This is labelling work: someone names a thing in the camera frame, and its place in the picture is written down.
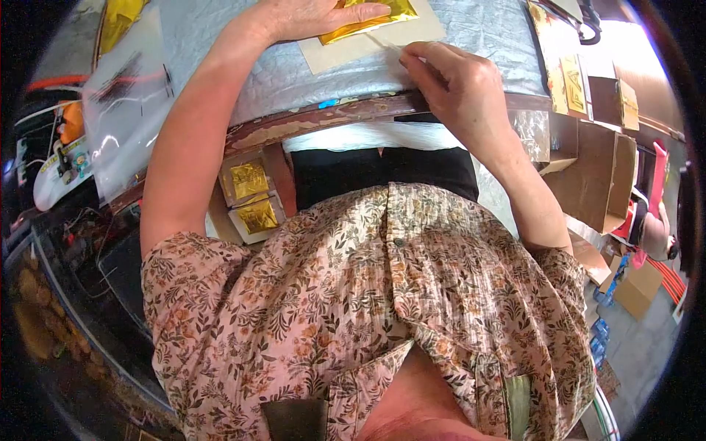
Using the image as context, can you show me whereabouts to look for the person's left hand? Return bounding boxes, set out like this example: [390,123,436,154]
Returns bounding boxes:
[242,0,393,46]

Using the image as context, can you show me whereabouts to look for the person's right hand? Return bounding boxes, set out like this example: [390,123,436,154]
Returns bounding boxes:
[398,41,517,162]

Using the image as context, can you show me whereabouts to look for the person's left thumb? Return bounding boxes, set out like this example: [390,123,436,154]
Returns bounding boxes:
[322,3,393,27]

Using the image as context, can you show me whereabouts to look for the person's right index finger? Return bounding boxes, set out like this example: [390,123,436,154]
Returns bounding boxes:
[399,41,449,66]

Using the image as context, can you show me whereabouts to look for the person's right thumb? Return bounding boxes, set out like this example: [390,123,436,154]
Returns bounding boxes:
[398,57,445,96]

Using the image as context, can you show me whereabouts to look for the gold foil sheet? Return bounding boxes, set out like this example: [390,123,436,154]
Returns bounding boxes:
[319,0,420,46]

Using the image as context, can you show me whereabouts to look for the thin pale stick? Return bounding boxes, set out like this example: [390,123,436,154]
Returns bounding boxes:
[366,33,410,57]

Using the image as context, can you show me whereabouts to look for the beige paper sheet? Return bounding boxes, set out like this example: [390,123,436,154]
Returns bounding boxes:
[298,0,448,76]

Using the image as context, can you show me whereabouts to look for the silver cloth mat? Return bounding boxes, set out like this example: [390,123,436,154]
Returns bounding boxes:
[160,0,548,128]

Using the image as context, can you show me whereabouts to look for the white cloth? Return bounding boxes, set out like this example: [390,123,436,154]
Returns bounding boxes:
[281,121,465,153]

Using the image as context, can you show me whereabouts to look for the worn wooden table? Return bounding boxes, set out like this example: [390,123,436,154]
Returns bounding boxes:
[107,91,553,217]

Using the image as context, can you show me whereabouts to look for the person's legs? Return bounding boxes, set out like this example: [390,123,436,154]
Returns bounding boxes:
[291,147,480,211]

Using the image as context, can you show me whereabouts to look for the stack of yellow printed papers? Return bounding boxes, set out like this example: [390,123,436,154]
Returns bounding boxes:
[525,0,592,120]

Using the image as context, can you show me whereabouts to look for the black scissors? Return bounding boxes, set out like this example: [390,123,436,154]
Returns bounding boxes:
[575,0,603,46]

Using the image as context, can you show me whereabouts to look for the small brown box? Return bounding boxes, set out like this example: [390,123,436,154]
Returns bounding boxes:
[587,75,641,132]

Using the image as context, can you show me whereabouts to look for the large open cardboard box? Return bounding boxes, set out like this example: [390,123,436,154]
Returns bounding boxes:
[542,117,641,236]

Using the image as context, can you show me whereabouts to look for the gold foil paper packet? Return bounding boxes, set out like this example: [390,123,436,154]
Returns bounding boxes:
[218,157,272,208]
[227,194,288,245]

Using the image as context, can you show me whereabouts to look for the clear plastic bag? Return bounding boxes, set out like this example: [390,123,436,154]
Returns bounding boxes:
[82,6,178,206]

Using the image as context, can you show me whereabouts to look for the person's body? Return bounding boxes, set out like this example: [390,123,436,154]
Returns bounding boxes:
[140,182,599,441]

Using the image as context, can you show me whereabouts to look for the small cardboard box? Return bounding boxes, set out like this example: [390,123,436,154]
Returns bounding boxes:
[611,259,665,322]

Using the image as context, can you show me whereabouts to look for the white toy skateboard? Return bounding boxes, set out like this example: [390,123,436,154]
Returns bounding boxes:
[33,137,96,213]

